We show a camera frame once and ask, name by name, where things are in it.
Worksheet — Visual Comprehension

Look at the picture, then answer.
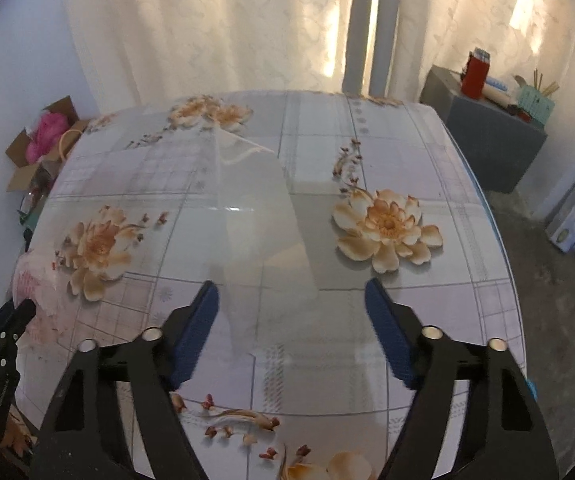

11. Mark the clear plastic bag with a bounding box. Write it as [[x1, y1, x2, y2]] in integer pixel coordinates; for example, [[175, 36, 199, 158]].
[[210, 129, 319, 352]]

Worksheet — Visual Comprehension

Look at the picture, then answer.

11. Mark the cardboard box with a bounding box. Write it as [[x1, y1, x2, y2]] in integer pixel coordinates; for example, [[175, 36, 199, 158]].
[[5, 96, 89, 193]]

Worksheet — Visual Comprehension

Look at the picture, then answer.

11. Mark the floral tablecloth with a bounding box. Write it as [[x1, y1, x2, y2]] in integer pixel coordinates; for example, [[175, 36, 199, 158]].
[[14, 92, 525, 479]]

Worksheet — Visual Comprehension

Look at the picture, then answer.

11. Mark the red paper gift bag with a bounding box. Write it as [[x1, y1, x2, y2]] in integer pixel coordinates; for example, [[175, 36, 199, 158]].
[[56, 128, 82, 162]]

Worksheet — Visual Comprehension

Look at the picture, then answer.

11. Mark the pink plush item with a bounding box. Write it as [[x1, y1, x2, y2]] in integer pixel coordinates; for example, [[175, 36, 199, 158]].
[[26, 112, 69, 164]]

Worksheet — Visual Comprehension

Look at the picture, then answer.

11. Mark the grey cabinet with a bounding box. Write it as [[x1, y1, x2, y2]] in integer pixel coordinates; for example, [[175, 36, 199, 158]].
[[420, 65, 547, 194]]

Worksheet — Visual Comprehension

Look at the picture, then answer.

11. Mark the teal utensil holder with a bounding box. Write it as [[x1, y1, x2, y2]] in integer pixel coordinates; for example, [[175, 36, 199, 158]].
[[516, 84, 555, 126]]

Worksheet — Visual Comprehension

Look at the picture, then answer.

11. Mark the wooden rolling pin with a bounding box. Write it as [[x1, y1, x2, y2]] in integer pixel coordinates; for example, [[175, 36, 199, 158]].
[[481, 84, 516, 110]]

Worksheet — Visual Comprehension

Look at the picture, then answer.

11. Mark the white lace curtain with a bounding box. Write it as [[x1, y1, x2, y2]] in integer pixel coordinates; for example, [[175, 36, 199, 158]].
[[64, 0, 575, 111]]

